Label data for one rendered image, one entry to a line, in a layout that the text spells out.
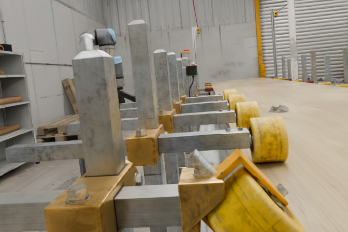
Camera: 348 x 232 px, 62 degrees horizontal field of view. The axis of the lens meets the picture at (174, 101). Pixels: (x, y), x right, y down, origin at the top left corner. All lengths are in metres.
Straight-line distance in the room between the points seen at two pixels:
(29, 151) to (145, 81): 0.26
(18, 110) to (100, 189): 4.29
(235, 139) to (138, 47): 0.25
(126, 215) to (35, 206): 0.09
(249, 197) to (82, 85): 0.20
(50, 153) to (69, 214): 0.34
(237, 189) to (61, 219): 0.15
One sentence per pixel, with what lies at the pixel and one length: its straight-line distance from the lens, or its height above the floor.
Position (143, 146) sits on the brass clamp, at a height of 0.96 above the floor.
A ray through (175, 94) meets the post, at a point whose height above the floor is 1.00.
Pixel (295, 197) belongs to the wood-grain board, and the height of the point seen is 0.90.
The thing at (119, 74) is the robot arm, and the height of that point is 1.09.
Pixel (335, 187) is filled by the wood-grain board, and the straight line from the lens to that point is 0.46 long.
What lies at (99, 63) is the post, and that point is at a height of 1.09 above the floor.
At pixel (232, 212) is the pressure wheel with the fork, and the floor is 0.95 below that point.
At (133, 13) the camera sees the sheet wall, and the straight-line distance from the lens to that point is 9.70.
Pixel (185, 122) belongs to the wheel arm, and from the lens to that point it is 0.77.
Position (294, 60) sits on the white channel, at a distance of 2.99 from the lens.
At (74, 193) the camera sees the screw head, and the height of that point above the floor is 0.98.
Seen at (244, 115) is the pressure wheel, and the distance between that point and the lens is 0.74.
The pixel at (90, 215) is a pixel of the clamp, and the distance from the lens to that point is 0.26.
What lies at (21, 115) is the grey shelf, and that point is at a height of 0.69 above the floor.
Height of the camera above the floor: 1.07
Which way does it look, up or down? 6 degrees down
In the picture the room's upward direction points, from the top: 6 degrees counter-clockwise
